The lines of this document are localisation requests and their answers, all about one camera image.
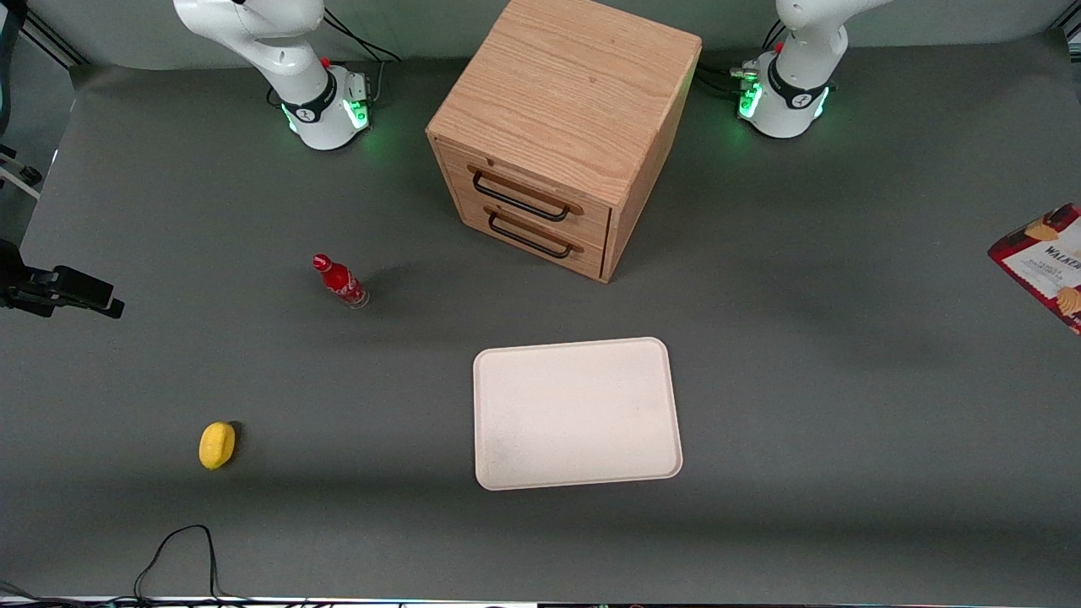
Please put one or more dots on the white stand with wheel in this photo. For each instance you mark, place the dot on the white stand with wheel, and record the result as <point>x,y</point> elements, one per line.
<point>19,173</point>

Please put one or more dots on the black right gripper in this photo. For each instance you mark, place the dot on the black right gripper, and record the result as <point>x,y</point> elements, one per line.
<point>9,274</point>

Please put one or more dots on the wooden drawer front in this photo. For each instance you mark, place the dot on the wooden drawer front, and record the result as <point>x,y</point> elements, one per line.
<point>507,226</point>
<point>591,215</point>

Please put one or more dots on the red cola bottle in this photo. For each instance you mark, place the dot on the red cola bottle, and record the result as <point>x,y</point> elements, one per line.
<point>341,281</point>

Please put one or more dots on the aluminium frame rail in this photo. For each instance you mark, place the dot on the aluminium frame rail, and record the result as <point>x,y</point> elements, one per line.
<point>51,40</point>

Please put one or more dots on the cream plastic tray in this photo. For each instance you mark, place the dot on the cream plastic tray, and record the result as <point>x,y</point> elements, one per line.
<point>574,414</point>

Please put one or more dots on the red cookie box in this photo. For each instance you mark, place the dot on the red cookie box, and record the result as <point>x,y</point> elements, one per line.
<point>1047,262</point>

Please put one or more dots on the wooden drawer cabinet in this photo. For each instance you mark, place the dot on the wooden drawer cabinet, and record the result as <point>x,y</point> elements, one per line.
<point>566,93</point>

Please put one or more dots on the yellow lemon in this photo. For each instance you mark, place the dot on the yellow lemon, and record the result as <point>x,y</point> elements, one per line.
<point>217,445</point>

